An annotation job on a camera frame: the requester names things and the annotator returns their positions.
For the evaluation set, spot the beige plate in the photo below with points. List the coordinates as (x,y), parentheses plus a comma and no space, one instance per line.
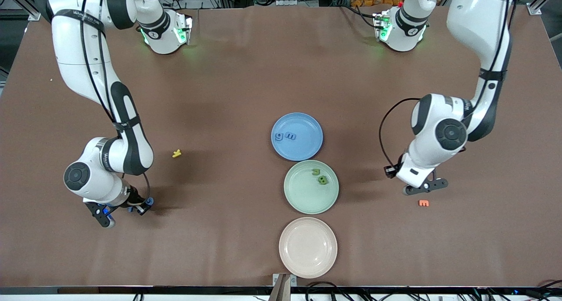
(307,248)

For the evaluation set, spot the black table edge rail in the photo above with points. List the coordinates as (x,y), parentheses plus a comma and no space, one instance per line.
(131,290)

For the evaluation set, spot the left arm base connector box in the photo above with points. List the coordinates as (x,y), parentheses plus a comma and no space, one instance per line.
(382,26)

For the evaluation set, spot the green foam letter B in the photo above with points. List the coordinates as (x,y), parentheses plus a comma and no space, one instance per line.
(323,180)

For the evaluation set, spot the aluminium frame post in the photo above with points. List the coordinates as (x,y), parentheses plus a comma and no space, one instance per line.
(534,7)
(26,4)

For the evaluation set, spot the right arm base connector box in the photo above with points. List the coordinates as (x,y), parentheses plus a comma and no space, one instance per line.
(183,28)

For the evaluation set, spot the orange foam letter E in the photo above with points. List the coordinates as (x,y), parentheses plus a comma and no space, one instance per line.
(423,203)

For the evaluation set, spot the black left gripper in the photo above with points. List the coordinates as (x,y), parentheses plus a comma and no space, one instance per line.
(389,171)

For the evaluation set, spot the blue plate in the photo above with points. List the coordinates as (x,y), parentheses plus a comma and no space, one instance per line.
(303,149)

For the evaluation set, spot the green plate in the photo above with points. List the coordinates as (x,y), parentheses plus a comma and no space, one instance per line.
(307,195)

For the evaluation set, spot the yellow foam letter k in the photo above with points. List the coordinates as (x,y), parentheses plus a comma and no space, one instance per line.
(176,154)

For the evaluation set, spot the blue foam letter E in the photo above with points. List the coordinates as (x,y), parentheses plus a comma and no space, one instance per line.
(290,136)

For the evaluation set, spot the metal mount bracket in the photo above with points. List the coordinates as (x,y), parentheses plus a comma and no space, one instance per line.
(281,288)

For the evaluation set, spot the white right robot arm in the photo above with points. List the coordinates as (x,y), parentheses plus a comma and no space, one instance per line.
(131,151)

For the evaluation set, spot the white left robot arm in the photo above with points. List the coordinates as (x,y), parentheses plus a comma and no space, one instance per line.
(439,116)

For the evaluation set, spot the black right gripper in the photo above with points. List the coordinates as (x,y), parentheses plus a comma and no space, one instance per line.
(137,203)

